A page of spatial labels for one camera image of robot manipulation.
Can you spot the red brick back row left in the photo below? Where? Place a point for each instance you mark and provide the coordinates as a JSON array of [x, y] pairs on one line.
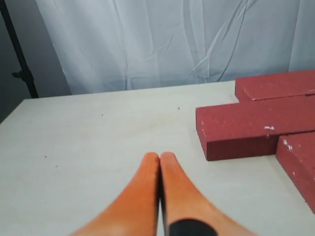
[[279, 85]]

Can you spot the black stand pole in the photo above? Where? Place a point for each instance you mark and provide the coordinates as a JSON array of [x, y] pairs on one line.
[[24, 74]]

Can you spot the white backdrop curtain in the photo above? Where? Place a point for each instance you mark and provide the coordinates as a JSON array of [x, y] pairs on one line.
[[109, 45]]

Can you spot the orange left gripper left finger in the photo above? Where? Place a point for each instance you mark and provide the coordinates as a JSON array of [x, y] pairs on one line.
[[135, 211]]

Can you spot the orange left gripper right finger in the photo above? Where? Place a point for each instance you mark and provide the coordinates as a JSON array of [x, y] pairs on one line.
[[186, 212]]

